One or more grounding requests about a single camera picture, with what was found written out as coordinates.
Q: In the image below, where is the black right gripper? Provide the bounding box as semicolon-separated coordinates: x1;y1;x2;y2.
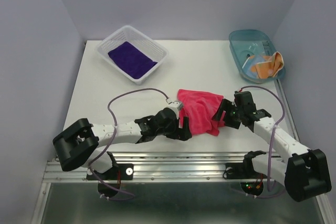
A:
210;98;243;129

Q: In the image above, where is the pink towel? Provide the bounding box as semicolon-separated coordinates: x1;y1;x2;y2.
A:
177;89;224;136

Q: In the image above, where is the purple towel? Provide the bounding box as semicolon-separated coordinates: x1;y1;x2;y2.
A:
108;42;158;79

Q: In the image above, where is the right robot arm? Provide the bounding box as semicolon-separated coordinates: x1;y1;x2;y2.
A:
213;91;332;202

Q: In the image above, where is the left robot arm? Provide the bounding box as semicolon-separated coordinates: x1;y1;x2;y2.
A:
53;107;192;179

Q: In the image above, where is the orange patterned towel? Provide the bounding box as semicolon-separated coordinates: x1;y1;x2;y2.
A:
245;52;284;79

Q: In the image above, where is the teal translucent plastic tub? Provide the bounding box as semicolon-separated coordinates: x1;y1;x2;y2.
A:
229;29;286;84

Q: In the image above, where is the white perforated plastic basket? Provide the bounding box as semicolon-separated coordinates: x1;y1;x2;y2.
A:
96;25;169;85

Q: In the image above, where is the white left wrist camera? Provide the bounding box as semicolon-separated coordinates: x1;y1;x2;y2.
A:
166;98;183;113

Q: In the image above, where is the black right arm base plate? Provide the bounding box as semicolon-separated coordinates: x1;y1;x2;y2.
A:
223;162;266;180

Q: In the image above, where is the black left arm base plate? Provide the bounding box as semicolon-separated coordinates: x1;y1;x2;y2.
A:
86;163;134;181

